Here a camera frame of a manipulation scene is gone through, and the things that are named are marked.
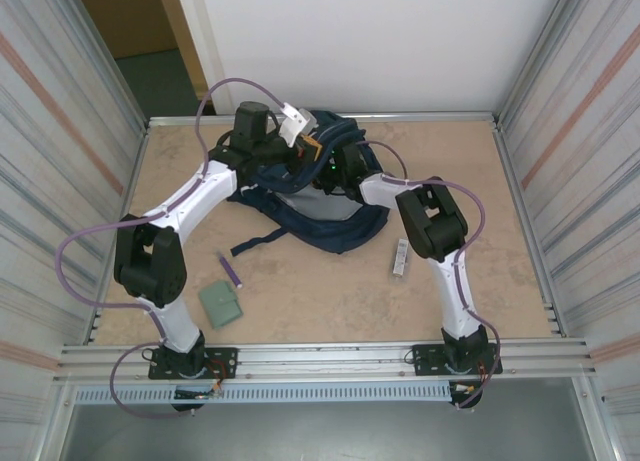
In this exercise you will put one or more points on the navy blue backpack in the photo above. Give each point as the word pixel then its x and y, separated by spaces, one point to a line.
pixel 340 231

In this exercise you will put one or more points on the purple pen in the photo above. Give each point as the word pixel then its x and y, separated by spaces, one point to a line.
pixel 230 270

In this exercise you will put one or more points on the green wallet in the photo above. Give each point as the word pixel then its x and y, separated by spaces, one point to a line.
pixel 221 306

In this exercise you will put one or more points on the grey metal shelf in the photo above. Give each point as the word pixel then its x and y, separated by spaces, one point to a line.
pixel 325 436

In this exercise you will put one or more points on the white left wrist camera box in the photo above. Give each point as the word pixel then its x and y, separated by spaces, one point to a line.
pixel 295 123

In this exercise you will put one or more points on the white door frame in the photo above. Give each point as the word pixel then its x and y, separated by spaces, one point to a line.
pixel 205 31

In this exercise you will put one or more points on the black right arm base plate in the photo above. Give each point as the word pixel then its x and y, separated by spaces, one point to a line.
pixel 425 358

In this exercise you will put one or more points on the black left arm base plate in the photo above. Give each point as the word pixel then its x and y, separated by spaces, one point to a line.
pixel 220 361

